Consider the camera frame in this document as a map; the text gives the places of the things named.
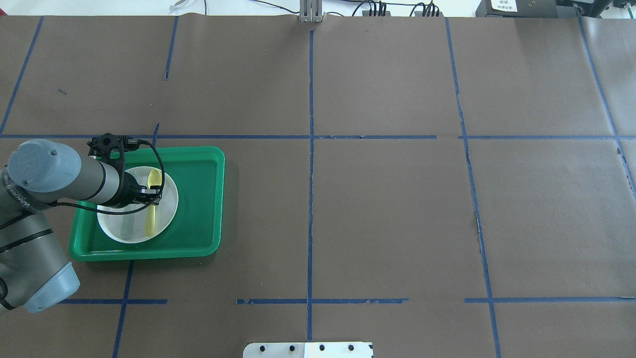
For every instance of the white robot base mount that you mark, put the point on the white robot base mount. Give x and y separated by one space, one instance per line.
309 350

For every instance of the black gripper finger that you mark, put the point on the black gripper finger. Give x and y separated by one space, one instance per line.
153 195

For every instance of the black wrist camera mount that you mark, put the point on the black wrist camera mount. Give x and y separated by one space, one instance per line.
110 149

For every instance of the green plastic tray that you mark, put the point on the green plastic tray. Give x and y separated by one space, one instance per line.
195 231

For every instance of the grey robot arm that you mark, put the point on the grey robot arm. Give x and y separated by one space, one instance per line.
43 174

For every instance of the black box with label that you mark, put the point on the black box with label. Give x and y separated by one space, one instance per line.
517 8

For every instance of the white round plate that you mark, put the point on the white round plate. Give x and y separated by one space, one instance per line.
131 228

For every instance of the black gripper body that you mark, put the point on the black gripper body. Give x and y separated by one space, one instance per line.
125 191

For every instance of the yellow plastic spoon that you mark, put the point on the yellow plastic spoon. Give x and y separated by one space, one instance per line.
154 180

